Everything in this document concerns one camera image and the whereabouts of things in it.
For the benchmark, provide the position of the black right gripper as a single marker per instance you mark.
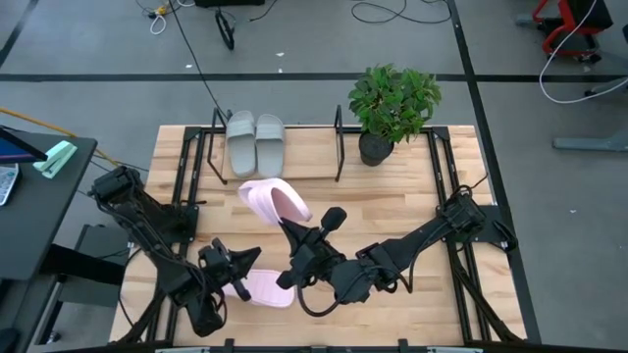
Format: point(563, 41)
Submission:
point(311, 260)

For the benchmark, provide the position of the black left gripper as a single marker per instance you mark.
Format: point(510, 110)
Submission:
point(218, 265)

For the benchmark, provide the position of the pink rubber slide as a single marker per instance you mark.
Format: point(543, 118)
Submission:
point(272, 291)
point(270, 198)

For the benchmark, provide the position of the grey rubber slide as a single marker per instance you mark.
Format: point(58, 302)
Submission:
point(241, 147)
point(271, 152)

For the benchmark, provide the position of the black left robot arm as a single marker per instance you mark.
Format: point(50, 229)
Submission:
point(172, 279)

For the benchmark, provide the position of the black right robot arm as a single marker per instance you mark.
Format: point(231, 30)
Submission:
point(417, 245)

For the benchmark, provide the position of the silver aluminium bar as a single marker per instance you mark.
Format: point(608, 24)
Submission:
point(454, 350)
point(181, 350)

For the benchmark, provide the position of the green potted plant black pot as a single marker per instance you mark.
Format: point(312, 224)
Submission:
point(392, 103)

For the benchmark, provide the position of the black side desk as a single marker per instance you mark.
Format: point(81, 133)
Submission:
point(39, 220)

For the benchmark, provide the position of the mint green stapler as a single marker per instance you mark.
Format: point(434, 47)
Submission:
point(56, 158)

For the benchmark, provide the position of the black floor stand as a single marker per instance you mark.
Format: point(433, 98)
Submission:
point(226, 34)

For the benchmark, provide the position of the laptop computer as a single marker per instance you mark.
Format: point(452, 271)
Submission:
point(15, 149)

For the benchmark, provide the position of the grey desk foot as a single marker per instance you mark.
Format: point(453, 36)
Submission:
point(608, 87)
point(589, 143)

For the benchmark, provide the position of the red and black chair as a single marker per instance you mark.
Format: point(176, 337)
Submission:
point(591, 12)

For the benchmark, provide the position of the wooden shelf black metal frame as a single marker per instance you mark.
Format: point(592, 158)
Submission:
point(309, 152)

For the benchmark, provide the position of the black metal rig frame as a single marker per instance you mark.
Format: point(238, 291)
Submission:
point(193, 132)

